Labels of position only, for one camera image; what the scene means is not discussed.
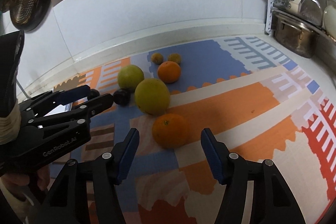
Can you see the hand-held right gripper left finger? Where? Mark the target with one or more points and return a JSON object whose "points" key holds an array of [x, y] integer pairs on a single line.
{"points": [[128, 155]]}

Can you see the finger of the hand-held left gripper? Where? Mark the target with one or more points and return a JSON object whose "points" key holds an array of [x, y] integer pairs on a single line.
{"points": [[101, 102], [74, 94]]}

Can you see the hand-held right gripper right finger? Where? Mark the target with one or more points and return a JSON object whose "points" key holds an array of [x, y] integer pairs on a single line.
{"points": [[212, 158]]}

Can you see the dark plum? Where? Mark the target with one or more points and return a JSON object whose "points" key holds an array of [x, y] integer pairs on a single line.
{"points": [[122, 97], [93, 94]]}

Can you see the large green citrus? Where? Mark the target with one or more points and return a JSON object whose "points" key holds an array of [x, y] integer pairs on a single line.
{"points": [[152, 96], [130, 77]]}

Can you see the orange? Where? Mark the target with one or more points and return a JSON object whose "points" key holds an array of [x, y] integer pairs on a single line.
{"points": [[169, 71], [170, 130]]}

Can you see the small brown fruit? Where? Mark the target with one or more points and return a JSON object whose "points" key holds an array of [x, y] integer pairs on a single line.
{"points": [[157, 58], [174, 58]]}

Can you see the person's left hand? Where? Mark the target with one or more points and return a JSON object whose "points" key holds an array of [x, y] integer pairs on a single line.
{"points": [[18, 183]]}

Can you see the colourful patterned mat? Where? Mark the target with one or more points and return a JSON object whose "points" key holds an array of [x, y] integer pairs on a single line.
{"points": [[236, 108]]}

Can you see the stainless steel pot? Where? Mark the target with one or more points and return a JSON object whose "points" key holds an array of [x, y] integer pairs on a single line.
{"points": [[294, 35]]}

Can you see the dish rack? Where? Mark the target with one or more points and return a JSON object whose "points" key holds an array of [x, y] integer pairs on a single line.
{"points": [[269, 15]]}

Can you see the white ceramic jug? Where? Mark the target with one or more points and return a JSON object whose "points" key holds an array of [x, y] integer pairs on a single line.
{"points": [[329, 18]]}

